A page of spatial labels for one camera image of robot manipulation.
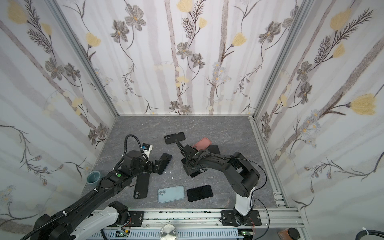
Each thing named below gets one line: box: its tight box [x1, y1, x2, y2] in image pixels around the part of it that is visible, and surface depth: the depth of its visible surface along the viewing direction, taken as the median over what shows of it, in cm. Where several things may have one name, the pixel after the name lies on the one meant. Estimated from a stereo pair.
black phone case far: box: [164, 132, 186, 144], surface depth 110 cm
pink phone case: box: [192, 137, 212, 151], surface depth 107 cm
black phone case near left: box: [133, 172, 150, 199], surface depth 85 cm
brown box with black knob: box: [278, 227, 301, 240], surface depth 64 cm
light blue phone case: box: [157, 185, 185, 204], surface depth 84 cm
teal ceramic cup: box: [86, 171, 101, 184], surface depth 84 cm
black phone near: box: [186, 184, 213, 202], surface depth 86 cm
